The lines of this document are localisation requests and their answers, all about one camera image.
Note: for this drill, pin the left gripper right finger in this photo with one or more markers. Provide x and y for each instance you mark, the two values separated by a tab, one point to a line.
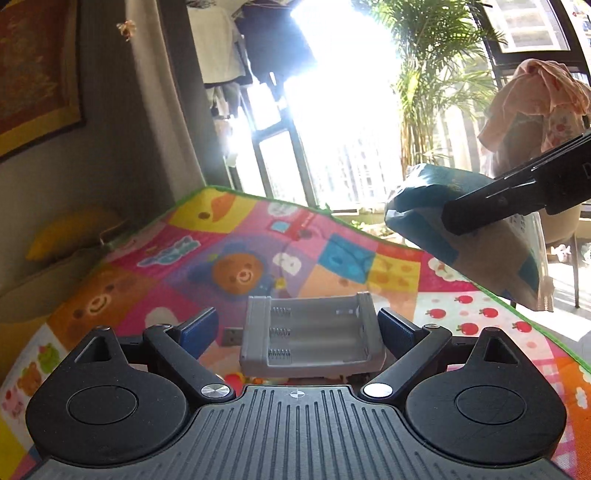
417	350

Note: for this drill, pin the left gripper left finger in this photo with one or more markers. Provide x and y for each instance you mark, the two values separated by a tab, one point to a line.
173	352

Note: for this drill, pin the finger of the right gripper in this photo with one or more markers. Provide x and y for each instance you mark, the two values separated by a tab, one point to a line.
520	191

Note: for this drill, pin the grey battery holder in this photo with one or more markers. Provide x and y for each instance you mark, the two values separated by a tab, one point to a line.
325	337

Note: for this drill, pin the chair with pink clothes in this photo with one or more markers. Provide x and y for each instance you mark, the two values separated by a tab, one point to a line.
540	108

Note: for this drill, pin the colourful cartoon play mat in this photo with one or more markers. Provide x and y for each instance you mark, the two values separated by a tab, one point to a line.
218	248

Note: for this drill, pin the potted palm plant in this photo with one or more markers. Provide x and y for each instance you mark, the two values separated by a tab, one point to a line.
443	63

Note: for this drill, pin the yellow pillow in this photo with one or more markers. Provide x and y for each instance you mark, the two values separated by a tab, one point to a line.
71	232

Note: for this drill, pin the framed wall picture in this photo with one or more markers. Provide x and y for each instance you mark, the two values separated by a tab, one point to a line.
40	86

